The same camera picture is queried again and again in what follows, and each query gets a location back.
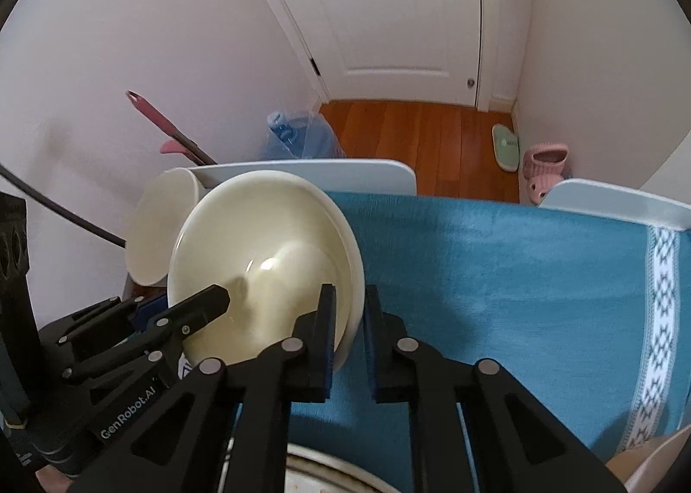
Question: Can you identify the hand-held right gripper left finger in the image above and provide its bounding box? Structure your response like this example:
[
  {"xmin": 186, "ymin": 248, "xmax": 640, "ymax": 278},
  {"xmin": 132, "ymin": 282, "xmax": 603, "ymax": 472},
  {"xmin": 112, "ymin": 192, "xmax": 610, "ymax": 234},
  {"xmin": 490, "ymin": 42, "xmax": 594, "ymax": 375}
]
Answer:
[{"xmin": 67, "ymin": 283, "xmax": 338, "ymax": 493}]

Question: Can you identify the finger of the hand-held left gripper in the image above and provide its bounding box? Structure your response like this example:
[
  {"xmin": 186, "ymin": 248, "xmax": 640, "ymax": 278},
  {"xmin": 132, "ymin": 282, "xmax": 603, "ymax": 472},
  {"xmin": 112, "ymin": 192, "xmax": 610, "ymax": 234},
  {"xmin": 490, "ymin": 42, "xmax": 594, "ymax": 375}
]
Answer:
[
  {"xmin": 56, "ymin": 295, "xmax": 170, "ymax": 384},
  {"xmin": 143, "ymin": 284, "xmax": 232, "ymax": 365}
]

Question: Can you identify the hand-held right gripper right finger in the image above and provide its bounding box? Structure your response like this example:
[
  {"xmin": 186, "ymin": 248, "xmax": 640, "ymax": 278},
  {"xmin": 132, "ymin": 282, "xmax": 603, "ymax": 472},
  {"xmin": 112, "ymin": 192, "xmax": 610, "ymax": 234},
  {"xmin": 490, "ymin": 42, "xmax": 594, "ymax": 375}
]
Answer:
[{"xmin": 363, "ymin": 284, "xmax": 628, "ymax": 493}]

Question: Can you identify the cream bowl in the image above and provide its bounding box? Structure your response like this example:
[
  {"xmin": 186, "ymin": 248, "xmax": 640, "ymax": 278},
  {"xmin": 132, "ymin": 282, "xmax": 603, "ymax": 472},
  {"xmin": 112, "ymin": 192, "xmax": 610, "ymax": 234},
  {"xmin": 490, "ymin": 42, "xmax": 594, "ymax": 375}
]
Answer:
[{"xmin": 167, "ymin": 169, "xmax": 364, "ymax": 375}]

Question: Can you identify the light blue tray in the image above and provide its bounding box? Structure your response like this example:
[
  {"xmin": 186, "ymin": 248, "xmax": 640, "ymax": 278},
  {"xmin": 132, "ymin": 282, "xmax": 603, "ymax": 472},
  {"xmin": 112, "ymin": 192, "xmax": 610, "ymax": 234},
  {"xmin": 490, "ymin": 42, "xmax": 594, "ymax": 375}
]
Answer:
[
  {"xmin": 186, "ymin": 157, "xmax": 418, "ymax": 197},
  {"xmin": 536, "ymin": 178, "xmax": 691, "ymax": 231}
]

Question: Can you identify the white bowl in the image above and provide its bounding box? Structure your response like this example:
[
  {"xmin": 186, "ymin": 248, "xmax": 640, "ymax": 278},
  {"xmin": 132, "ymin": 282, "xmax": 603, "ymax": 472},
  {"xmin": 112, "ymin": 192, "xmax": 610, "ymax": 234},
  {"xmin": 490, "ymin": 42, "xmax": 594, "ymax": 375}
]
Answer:
[{"xmin": 124, "ymin": 167, "xmax": 209, "ymax": 288}]

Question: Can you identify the white round dish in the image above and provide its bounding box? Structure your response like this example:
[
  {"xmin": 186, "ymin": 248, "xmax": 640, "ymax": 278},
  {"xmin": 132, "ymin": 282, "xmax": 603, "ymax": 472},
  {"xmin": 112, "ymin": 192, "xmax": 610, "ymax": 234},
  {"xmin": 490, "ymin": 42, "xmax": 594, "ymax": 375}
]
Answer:
[{"xmin": 283, "ymin": 442, "xmax": 403, "ymax": 493}]

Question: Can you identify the blue tablecloth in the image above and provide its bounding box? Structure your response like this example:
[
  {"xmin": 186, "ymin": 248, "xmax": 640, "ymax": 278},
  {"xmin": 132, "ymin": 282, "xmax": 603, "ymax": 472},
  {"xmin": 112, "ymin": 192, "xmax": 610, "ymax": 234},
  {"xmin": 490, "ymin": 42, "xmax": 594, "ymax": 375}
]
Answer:
[{"xmin": 232, "ymin": 191, "xmax": 691, "ymax": 493}]

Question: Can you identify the plastic bag with bottle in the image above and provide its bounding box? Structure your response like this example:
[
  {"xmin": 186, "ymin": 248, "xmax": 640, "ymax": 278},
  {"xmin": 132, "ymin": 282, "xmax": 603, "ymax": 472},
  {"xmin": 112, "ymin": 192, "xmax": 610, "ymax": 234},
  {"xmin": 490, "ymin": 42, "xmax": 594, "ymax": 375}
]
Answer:
[{"xmin": 264, "ymin": 109, "xmax": 347, "ymax": 162}]

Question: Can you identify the pink clog shoe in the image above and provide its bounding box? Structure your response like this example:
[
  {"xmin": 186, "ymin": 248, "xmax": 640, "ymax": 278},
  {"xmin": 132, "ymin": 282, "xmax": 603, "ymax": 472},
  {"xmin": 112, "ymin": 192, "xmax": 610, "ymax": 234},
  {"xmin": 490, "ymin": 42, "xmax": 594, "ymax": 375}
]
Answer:
[
  {"xmin": 525, "ymin": 174, "xmax": 555, "ymax": 207},
  {"xmin": 525, "ymin": 143, "xmax": 570, "ymax": 179}
]

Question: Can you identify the green slipper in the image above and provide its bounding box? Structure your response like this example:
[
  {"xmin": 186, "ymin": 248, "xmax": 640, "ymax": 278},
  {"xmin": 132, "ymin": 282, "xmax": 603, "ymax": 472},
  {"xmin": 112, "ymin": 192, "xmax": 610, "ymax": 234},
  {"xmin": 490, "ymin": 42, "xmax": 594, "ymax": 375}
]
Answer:
[{"xmin": 491, "ymin": 124, "xmax": 522, "ymax": 173}]

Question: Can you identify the white panel door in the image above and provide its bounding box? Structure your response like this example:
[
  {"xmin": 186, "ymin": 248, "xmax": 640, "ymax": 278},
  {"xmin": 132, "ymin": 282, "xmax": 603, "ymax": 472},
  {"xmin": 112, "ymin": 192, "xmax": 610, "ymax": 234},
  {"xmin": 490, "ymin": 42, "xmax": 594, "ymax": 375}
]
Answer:
[{"xmin": 229, "ymin": 0, "xmax": 504, "ymax": 111}]

